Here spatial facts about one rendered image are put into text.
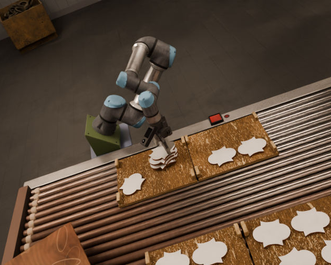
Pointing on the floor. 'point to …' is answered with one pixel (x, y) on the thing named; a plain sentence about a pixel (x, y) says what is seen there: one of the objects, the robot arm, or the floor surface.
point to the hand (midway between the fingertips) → (163, 151)
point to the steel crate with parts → (27, 24)
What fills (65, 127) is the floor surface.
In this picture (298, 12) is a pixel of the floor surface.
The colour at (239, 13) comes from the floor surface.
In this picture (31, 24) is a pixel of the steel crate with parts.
